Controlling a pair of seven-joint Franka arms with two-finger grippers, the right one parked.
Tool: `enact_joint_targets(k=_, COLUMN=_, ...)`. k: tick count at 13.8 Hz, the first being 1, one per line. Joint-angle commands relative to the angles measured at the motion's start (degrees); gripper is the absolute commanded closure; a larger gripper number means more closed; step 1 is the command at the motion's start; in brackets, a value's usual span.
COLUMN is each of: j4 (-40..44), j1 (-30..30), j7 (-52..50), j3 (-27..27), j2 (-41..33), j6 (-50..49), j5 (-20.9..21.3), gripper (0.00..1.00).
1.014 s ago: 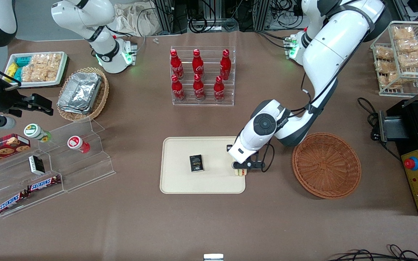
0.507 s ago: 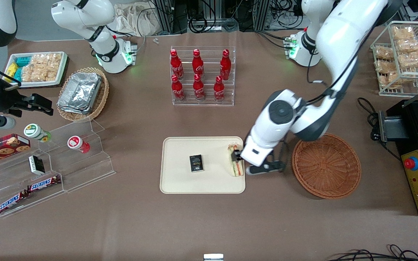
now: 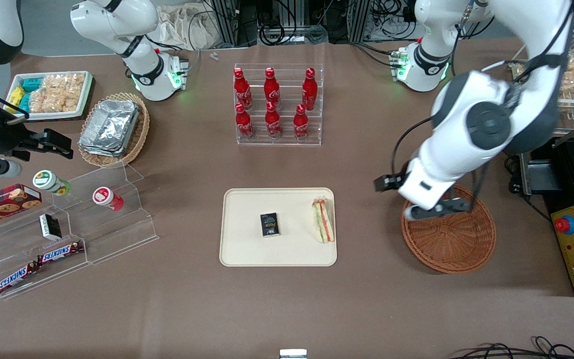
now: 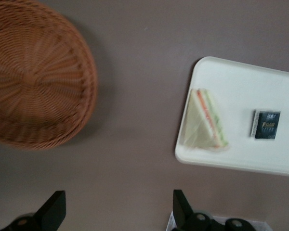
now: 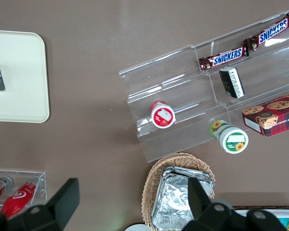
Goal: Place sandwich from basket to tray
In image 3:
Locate triangle sandwich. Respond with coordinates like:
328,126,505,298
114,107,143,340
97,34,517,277
312,198,335,244

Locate brown round wicker basket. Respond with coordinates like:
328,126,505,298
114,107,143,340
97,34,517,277
401,184,497,274

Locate white rectangular snack tray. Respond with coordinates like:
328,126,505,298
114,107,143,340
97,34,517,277
7,71,94,121

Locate light wicker basket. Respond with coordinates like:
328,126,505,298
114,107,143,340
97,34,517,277
78,92,150,168

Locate cream plastic serving tray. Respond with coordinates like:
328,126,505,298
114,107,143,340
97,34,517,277
220,188,337,267

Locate green sunflower snack cup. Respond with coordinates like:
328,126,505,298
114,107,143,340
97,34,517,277
32,170,71,196

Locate aluminium foil container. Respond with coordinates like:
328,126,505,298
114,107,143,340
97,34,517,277
80,100,138,150
79,102,141,158

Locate red tartan cookie box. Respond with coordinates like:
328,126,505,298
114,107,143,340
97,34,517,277
0,184,42,231

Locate red lidded snack cup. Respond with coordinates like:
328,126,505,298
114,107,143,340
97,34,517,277
92,186,124,211

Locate small black box white label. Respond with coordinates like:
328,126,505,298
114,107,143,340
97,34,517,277
39,213,62,241

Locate clear acrylic stepped display stand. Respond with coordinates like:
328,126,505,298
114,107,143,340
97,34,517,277
0,162,159,301

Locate red Coca-Cola bottle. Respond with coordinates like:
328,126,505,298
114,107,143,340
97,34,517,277
233,67,252,110
264,67,281,108
293,104,309,141
235,102,255,140
265,101,283,139
302,67,318,111

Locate Snickers chocolate bar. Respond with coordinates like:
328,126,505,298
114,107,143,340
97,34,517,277
0,262,38,295
38,241,84,265

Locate black machine housing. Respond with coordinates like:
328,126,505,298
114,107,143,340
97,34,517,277
519,137,574,295

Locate clear acrylic bottle rack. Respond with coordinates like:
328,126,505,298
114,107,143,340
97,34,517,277
234,63,324,146

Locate small black box barcode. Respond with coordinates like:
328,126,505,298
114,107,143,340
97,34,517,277
260,212,280,237

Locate white cloth bag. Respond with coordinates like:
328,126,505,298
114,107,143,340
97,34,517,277
157,5,218,50

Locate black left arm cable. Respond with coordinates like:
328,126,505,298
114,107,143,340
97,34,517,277
389,117,437,175

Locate black floor cables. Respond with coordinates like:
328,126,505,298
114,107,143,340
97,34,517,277
446,337,574,359

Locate coiled black cables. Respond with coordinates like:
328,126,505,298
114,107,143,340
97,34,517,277
260,22,327,45

